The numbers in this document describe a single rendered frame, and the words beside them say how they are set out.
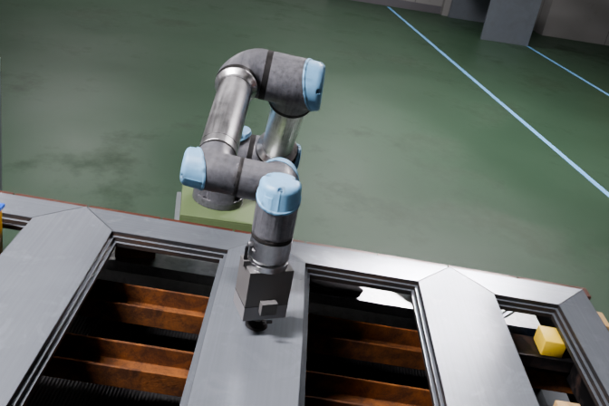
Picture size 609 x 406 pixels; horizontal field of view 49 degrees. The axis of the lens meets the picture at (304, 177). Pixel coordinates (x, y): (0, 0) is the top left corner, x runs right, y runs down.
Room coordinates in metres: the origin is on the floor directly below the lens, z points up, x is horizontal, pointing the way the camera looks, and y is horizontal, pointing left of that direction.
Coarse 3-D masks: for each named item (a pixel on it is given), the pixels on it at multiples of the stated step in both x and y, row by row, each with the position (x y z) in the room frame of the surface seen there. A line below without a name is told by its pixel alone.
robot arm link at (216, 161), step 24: (240, 72) 1.43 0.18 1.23; (216, 96) 1.36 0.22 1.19; (240, 96) 1.36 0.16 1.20; (216, 120) 1.25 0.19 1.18; (240, 120) 1.29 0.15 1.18; (216, 144) 1.17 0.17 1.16; (192, 168) 1.11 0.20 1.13; (216, 168) 1.12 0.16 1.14; (240, 168) 1.12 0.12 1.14; (216, 192) 1.13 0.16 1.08
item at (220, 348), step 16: (208, 336) 0.99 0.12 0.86; (224, 336) 1.00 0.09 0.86; (240, 336) 1.01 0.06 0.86; (208, 352) 0.96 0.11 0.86; (224, 352) 0.96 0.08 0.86; (240, 352) 0.97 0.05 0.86; (256, 352) 0.98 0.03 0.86; (272, 352) 0.99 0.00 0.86; (288, 352) 0.99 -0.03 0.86; (256, 368) 0.94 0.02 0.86; (272, 368) 0.95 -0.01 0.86; (288, 368) 0.95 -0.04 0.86
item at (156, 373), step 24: (72, 336) 1.09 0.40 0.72; (72, 360) 1.02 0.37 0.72; (96, 360) 1.08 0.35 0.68; (120, 360) 1.09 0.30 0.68; (144, 360) 1.10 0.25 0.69; (168, 360) 1.10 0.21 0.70; (120, 384) 1.02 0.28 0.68; (144, 384) 1.03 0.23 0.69; (168, 384) 1.03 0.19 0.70; (312, 384) 1.12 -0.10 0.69; (336, 384) 1.12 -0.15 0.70; (360, 384) 1.12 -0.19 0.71; (384, 384) 1.12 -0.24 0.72
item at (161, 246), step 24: (120, 240) 1.31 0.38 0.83; (144, 240) 1.32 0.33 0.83; (168, 240) 1.32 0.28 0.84; (96, 264) 1.19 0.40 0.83; (216, 288) 1.19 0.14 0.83; (384, 288) 1.33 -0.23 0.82; (408, 288) 1.34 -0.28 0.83; (72, 312) 1.04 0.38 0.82; (528, 312) 1.35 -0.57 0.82; (552, 312) 1.36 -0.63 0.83; (48, 336) 0.93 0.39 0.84; (48, 360) 0.90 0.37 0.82; (192, 360) 0.97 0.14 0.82; (432, 360) 1.08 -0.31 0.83; (576, 360) 1.19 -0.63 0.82; (24, 384) 0.82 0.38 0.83; (432, 384) 1.02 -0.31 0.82; (600, 384) 1.10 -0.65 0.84
